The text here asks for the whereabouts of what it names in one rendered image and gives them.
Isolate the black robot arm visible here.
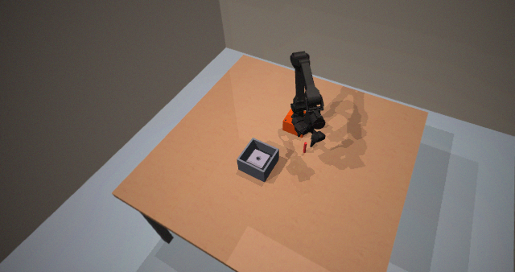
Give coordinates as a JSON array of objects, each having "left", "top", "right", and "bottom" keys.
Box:
[{"left": 290, "top": 52, "right": 325, "bottom": 135}]

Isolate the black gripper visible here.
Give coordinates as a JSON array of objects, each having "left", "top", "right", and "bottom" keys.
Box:
[{"left": 291, "top": 116, "right": 326, "bottom": 147}]

